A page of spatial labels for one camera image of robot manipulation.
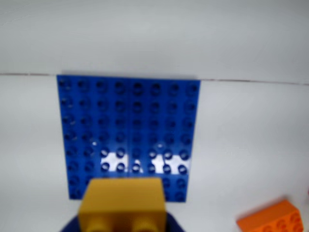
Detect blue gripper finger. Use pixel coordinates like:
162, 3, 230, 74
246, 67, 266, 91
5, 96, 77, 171
165, 212, 184, 232
58, 214, 82, 232

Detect yellow 2x2 toy block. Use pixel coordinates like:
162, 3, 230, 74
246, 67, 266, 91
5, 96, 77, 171
78, 177, 168, 232

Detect orange 2x4 toy block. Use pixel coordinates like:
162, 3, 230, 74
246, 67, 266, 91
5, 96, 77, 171
236, 199, 305, 232

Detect white table cover sheet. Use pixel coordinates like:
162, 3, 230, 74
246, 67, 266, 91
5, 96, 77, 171
0, 73, 309, 232

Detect blue 8x8 toy baseplate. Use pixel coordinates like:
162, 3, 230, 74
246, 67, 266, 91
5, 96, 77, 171
56, 74, 201, 202

